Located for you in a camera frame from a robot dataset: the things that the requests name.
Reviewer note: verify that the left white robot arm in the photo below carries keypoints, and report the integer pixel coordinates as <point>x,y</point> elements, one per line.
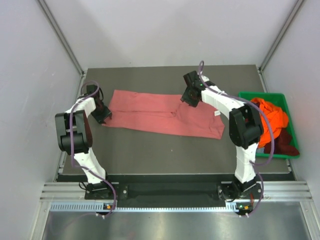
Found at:
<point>74,136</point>

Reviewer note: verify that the right aluminium frame post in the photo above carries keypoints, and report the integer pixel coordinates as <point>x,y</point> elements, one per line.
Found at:
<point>281,34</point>

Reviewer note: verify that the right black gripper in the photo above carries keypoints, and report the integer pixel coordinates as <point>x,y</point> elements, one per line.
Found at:
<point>185,98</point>

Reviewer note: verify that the light blue t shirt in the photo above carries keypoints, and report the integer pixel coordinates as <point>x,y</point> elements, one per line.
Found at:
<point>260,150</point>

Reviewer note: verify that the aluminium frame post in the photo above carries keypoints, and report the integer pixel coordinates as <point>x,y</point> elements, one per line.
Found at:
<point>60,35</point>
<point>281,34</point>

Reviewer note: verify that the maroon t shirt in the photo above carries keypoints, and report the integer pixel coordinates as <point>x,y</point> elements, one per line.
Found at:
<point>282,144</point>

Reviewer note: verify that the orange t shirt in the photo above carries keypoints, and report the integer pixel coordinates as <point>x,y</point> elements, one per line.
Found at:
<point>277,118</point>

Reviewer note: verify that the left aluminium frame post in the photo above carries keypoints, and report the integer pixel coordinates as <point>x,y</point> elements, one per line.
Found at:
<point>60,35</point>

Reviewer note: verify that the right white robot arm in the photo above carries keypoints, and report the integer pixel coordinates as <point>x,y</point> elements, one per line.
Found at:
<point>245,126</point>

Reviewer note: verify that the pink t shirt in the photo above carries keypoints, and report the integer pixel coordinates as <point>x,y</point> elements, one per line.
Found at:
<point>163,114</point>

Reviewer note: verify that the grey slotted cable duct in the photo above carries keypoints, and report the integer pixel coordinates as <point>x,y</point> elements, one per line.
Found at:
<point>103,207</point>

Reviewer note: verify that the aluminium front rail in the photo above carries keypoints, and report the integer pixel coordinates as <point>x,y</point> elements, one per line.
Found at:
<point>274,191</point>

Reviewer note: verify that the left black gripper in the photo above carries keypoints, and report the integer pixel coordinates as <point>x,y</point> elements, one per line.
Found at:
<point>106,113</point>

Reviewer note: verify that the green plastic bin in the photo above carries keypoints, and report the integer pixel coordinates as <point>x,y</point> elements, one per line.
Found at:
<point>277,99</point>

